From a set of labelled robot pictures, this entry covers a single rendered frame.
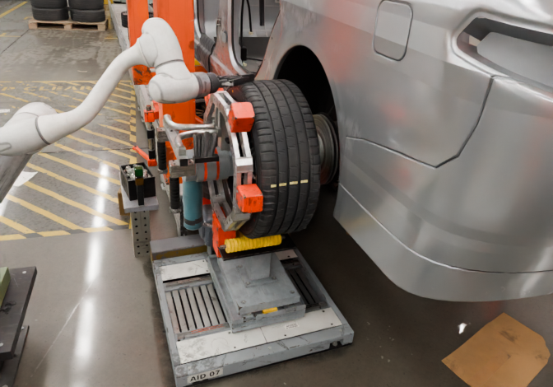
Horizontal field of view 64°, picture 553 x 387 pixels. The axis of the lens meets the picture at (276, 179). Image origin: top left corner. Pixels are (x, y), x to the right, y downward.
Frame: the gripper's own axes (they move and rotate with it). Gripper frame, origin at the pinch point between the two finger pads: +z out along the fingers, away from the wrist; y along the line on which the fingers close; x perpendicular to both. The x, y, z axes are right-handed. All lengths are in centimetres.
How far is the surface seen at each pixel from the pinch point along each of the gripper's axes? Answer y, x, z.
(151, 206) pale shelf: -56, -72, -14
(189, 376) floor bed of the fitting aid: 13, -116, -41
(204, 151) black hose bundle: 9.6, -21.5, -28.5
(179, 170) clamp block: 4.6, -28.3, -35.8
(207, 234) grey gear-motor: -33, -85, 4
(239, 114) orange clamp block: 17.3, -7.8, -18.6
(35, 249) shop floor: -124, -112, -52
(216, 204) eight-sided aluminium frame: -12, -57, -7
